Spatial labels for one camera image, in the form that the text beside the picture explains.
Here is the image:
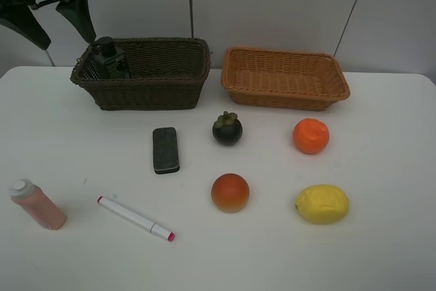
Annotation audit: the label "dark green pump bottle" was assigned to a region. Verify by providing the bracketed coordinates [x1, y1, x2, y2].
[93, 37, 130, 80]

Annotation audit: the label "pink bottle white cap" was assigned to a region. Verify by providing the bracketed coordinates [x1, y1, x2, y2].
[8, 179, 67, 230]

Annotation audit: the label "black felt whiteboard eraser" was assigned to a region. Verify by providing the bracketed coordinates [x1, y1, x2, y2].
[153, 127, 180, 174]

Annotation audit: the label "dark purple mangosteen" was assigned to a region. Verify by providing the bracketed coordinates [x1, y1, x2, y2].
[212, 111, 243, 146]

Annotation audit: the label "white marker pink caps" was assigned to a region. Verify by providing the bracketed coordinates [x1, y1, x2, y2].
[97, 196, 175, 242]

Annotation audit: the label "red orange peach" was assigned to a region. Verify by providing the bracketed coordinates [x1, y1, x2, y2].
[211, 173, 250, 213]

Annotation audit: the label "orange tangerine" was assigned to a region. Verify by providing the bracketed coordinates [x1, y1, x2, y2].
[292, 118, 330, 155]

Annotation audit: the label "yellow lemon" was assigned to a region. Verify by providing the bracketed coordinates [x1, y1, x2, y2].
[295, 185, 349, 225]

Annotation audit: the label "dark brown wicker basket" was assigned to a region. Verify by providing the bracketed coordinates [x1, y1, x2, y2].
[70, 37, 211, 111]

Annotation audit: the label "orange wicker basket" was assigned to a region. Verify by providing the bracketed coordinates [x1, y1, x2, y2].
[221, 47, 350, 111]

